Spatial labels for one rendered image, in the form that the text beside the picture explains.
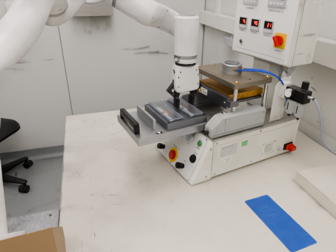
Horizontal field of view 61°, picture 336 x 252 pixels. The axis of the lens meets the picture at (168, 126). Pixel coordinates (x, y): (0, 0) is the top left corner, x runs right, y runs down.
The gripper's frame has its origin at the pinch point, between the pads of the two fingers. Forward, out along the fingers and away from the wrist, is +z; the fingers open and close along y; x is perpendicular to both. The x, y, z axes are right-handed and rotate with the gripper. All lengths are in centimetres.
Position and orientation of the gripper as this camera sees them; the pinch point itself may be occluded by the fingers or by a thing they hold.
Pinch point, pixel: (184, 102)
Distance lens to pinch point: 111.8
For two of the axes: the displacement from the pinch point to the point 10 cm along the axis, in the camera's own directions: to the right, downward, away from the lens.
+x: -4.6, -4.1, 7.9
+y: 8.9, -2.1, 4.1
